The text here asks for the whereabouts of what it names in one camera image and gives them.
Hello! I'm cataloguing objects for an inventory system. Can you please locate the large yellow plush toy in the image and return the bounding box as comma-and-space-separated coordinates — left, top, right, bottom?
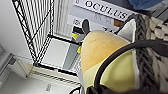
79, 30, 138, 94

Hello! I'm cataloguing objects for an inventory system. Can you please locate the slim white box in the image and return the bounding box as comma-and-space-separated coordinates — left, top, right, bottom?
67, 14, 125, 35

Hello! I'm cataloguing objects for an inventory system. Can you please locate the white Oculus box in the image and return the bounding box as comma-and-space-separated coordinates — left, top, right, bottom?
71, 0, 138, 23

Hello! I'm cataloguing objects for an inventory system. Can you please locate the black wire shelf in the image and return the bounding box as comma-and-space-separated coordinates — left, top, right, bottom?
11, 0, 85, 75

